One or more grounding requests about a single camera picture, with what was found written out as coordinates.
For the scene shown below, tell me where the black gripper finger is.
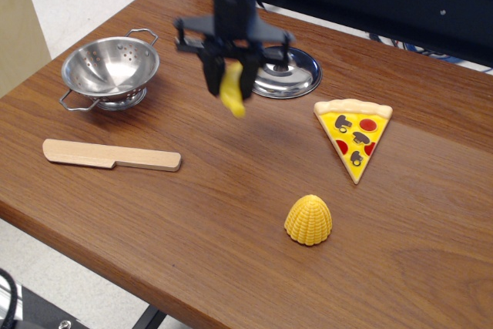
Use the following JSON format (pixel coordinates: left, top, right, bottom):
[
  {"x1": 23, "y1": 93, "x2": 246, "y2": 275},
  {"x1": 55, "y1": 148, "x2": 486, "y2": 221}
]
[
  {"x1": 200, "y1": 49, "x2": 225, "y2": 96},
  {"x1": 240, "y1": 52, "x2": 263, "y2": 100}
]

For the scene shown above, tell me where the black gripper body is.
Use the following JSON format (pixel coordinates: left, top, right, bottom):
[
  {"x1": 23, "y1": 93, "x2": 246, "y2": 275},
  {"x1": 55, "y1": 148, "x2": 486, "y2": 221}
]
[{"x1": 173, "y1": 0, "x2": 295, "y2": 65}]

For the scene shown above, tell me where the yellow toy banana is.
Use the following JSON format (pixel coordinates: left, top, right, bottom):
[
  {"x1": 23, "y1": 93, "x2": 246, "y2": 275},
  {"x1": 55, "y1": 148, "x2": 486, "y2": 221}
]
[{"x1": 220, "y1": 62, "x2": 246, "y2": 118}]

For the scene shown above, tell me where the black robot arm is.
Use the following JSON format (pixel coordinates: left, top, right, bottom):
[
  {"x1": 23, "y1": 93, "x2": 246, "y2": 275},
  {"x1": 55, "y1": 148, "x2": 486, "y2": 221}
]
[{"x1": 174, "y1": 0, "x2": 295, "y2": 99}]

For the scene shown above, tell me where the steel colander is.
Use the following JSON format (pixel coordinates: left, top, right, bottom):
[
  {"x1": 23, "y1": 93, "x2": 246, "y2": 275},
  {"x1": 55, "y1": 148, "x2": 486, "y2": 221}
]
[{"x1": 59, "y1": 29, "x2": 160, "y2": 112}]

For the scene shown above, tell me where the steel pot lid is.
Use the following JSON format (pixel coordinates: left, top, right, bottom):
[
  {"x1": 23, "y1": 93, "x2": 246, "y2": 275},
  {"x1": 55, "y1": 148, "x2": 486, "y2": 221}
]
[{"x1": 253, "y1": 48, "x2": 323, "y2": 99}]

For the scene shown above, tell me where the toy pizza slice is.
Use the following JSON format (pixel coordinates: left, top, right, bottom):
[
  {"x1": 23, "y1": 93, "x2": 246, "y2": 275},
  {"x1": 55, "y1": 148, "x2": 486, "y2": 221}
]
[{"x1": 314, "y1": 99, "x2": 393, "y2": 184}]

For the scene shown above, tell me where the wooden toy knife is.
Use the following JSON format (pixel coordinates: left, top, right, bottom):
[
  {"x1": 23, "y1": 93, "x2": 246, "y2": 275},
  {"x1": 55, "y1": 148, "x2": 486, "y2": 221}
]
[{"x1": 42, "y1": 139, "x2": 182, "y2": 172}]

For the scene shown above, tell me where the yellow toy corn piece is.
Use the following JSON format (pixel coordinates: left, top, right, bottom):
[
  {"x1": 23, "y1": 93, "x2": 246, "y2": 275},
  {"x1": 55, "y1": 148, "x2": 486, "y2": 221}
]
[{"x1": 284, "y1": 194, "x2": 333, "y2": 247}]

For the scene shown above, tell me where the light wooden panel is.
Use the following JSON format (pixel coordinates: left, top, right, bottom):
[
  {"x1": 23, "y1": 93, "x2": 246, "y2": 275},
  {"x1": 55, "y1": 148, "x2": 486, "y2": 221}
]
[{"x1": 1, "y1": 0, "x2": 51, "y2": 96}]

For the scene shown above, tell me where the black table leg base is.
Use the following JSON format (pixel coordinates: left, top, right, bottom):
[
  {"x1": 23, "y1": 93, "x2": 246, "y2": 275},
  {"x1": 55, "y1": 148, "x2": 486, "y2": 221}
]
[{"x1": 0, "y1": 284, "x2": 170, "y2": 329}]

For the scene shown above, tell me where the black metal frame rail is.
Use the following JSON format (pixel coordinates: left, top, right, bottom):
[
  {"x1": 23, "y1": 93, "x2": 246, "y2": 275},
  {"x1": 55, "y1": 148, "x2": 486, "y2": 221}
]
[{"x1": 262, "y1": 0, "x2": 492, "y2": 66}]

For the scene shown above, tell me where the black braided cable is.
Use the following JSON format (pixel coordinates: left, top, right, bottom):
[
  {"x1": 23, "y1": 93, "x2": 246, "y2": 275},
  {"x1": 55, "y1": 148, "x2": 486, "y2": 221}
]
[{"x1": 0, "y1": 267, "x2": 19, "y2": 329}]

